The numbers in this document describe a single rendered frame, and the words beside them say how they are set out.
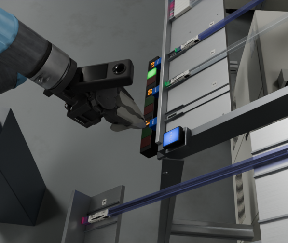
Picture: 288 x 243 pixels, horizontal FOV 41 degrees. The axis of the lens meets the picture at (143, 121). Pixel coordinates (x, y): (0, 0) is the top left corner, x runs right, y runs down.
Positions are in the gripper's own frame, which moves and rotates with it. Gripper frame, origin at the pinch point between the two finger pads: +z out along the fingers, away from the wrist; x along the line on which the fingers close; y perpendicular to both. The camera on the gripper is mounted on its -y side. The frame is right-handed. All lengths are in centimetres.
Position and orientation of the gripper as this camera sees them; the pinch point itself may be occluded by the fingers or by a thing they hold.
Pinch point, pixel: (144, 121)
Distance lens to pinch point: 79.3
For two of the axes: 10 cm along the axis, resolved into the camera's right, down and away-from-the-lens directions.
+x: -0.8, 8.0, -6.0
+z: 6.9, 4.7, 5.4
